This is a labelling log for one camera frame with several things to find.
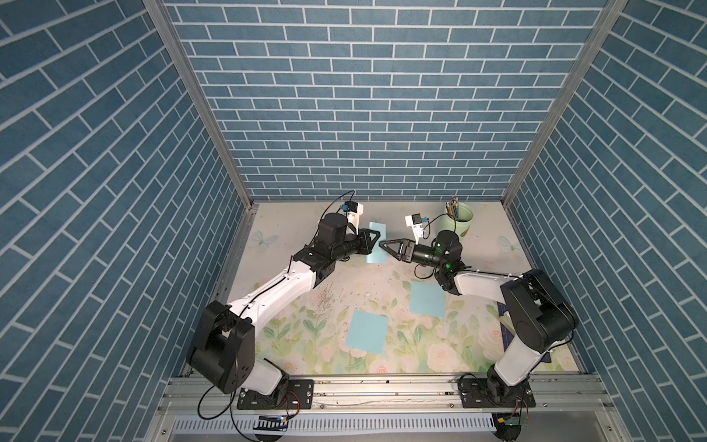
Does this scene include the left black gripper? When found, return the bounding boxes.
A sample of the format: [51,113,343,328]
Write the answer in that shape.
[328,228,380,263]

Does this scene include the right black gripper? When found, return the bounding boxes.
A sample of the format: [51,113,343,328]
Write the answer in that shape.
[382,241,447,274]

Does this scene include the light blue square paper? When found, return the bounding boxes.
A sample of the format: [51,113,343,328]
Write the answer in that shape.
[366,221,388,264]

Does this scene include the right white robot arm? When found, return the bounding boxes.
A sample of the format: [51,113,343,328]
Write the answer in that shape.
[380,230,578,407]

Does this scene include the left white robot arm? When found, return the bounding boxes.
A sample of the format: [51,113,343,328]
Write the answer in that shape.
[186,213,381,396]

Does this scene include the light blue paper right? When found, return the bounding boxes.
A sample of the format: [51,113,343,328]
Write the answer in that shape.
[409,282,446,319]

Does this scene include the green pen cup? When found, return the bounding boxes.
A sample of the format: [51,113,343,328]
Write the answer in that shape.
[439,203,474,239]

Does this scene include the coloured pencils in cup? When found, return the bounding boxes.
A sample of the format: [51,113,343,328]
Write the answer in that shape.
[447,196,458,220]

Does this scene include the floral table mat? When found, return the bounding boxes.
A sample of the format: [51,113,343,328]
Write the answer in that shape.
[224,201,534,375]

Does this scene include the light blue paper front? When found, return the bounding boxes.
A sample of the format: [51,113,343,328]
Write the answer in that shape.
[345,311,390,355]

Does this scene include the dark blue book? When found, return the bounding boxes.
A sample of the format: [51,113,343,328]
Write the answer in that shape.
[496,300,552,364]

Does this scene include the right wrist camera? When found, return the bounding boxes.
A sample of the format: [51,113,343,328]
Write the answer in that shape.
[405,214,428,244]

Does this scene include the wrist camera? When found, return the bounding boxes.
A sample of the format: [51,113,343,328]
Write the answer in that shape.
[405,214,428,244]
[341,201,364,232]

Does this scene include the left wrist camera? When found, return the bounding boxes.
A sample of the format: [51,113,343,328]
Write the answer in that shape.
[341,201,364,232]

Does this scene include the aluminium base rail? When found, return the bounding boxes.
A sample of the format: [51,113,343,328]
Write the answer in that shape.
[156,372,614,416]

